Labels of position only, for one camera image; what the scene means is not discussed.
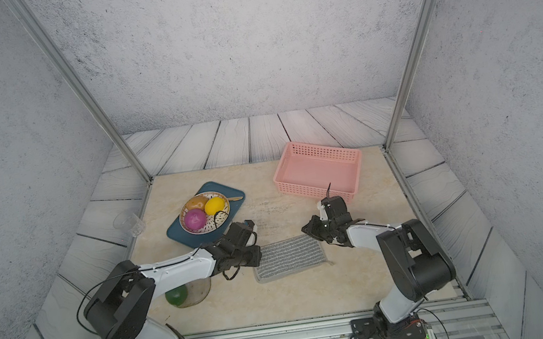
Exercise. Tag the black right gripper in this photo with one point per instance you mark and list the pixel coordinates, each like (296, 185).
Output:
(312, 229)

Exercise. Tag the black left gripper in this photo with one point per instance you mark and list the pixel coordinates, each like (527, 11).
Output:
(257, 254)

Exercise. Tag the grey striped square dishcloth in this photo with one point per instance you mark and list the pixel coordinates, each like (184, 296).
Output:
(289, 257)

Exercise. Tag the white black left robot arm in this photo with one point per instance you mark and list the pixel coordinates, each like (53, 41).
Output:
(119, 306)

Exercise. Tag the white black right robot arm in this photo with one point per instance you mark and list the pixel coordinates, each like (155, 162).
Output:
(417, 263)

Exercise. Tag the yellow lemon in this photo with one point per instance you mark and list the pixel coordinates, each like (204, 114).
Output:
(214, 205)

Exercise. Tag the purple round fruit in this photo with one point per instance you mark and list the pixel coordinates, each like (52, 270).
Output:
(195, 220)

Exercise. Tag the clear glass oval dish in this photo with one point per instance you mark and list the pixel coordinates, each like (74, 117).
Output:
(195, 293)

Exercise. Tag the brown round fruit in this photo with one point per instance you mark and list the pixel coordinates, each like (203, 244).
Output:
(196, 202)

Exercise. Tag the pink plastic basket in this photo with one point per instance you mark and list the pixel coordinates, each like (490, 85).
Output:
(318, 171)

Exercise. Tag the green lime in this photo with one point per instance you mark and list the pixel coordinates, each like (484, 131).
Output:
(178, 296)

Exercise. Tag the clear plastic cup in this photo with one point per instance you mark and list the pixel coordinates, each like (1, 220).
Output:
(130, 223)

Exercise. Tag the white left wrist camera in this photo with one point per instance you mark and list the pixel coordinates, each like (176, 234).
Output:
(253, 230)

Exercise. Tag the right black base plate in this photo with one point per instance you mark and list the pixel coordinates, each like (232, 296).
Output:
(365, 334)

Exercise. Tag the right aluminium frame post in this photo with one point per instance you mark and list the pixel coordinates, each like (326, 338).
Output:
(426, 13)

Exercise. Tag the aluminium frame post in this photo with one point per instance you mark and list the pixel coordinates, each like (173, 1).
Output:
(35, 29)
(426, 13)

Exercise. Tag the left aluminium frame post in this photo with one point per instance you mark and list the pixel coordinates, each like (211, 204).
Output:
(35, 29)

